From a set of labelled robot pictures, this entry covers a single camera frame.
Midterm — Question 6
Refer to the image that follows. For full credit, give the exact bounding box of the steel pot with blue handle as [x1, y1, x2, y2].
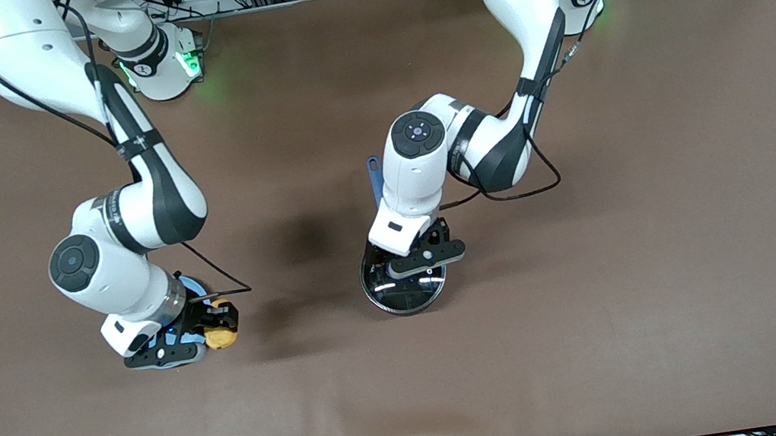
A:
[342, 148, 453, 323]

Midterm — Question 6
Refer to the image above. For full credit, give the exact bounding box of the yellow potato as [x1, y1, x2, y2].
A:
[200, 296, 242, 352]

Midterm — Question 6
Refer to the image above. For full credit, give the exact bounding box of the brown table cover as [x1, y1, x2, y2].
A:
[0, 0, 776, 436]

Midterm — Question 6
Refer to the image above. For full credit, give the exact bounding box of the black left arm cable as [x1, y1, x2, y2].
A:
[408, 0, 652, 212]

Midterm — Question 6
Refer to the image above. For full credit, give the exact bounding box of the glass lid with blue knob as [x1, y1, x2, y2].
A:
[359, 238, 450, 320]

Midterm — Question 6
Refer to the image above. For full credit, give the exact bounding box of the blue round plate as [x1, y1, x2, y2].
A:
[113, 271, 220, 375]

